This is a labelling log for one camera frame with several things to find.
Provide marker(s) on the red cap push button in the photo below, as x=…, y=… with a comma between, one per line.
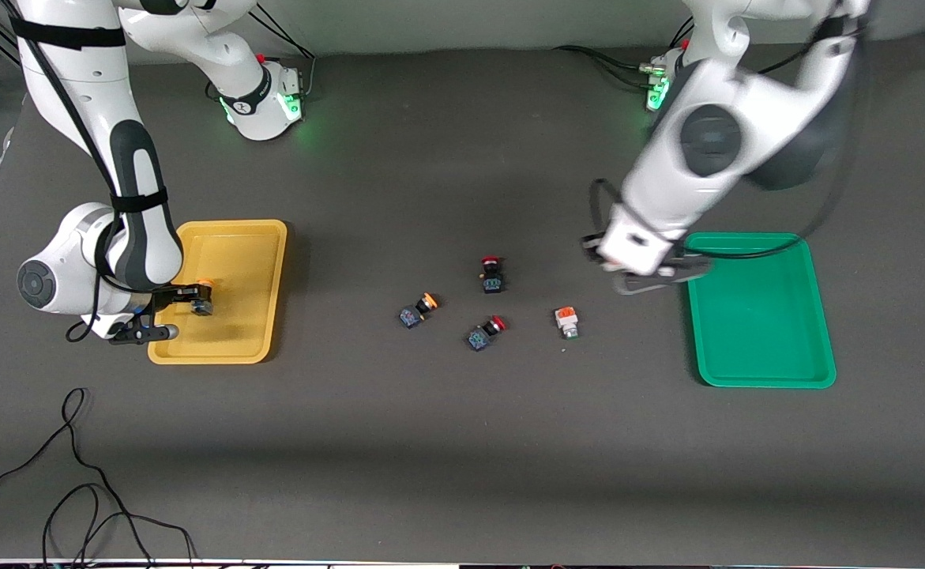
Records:
x=492, y=280
x=479, y=338

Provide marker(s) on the yellow plastic tray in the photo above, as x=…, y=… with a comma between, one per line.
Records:
x=233, y=316

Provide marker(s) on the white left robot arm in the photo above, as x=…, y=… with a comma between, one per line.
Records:
x=715, y=142

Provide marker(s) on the yellow cap push button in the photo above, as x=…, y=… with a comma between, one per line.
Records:
x=413, y=315
x=203, y=309

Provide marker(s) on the white orange push button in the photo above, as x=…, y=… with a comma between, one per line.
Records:
x=565, y=320

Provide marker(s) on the dark grey table mat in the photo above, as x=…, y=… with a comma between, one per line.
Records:
x=462, y=442

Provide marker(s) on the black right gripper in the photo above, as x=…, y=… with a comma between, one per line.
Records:
x=163, y=295

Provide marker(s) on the green plastic tray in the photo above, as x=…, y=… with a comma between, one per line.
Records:
x=758, y=324

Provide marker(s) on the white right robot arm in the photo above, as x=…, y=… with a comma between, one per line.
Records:
x=75, y=95

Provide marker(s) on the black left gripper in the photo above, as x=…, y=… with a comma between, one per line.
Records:
x=590, y=254

